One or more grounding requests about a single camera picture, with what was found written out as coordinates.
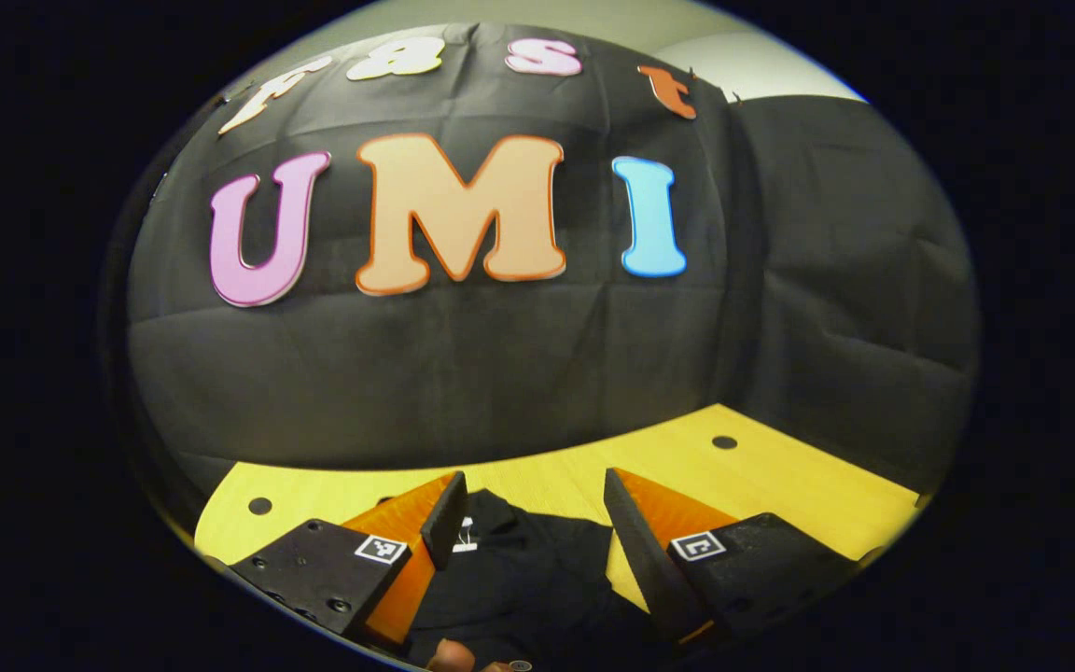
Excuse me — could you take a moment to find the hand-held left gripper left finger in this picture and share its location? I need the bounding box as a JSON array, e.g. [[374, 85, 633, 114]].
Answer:
[[230, 469, 469, 650]]

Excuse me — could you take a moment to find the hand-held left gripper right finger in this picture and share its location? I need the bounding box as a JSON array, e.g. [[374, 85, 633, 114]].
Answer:
[[603, 467, 865, 645]]

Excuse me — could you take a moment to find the black button shirt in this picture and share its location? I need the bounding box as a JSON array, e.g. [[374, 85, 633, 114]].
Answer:
[[402, 488, 688, 672]]

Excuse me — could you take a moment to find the black backdrop cloth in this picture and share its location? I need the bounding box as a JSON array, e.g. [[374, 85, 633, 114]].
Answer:
[[113, 23, 982, 524]]

